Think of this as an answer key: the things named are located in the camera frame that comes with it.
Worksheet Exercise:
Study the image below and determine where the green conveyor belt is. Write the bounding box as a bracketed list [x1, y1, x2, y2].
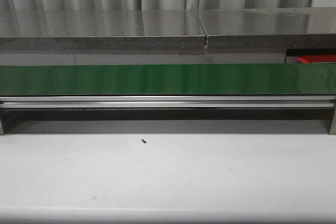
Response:
[1, 63, 335, 96]

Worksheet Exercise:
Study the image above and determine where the right conveyor support leg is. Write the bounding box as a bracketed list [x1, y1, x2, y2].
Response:
[329, 108, 336, 135]

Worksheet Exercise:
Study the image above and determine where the grey counter slab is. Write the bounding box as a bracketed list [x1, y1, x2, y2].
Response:
[198, 7, 335, 50]
[1, 10, 205, 51]

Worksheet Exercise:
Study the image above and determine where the left conveyor support leg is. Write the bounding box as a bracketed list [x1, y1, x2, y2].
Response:
[0, 110, 10, 135]

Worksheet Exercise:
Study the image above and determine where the red tray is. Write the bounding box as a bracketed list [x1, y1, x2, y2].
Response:
[297, 55, 336, 63]

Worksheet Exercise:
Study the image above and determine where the grey counter slab left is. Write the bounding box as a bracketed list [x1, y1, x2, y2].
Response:
[1, 10, 205, 51]

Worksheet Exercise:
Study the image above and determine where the grey counter slab right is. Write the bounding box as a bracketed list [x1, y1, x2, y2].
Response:
[198, 7, 335, 50]

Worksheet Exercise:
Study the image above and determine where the aluminium conveyor frame rail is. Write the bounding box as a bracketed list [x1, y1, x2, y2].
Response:
[1, 95, 335, 109]

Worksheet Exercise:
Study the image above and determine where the conveyor support leg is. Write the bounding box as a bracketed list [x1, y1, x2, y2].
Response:
[329, 108, 336, 135]
[0, 110, 10, 135]

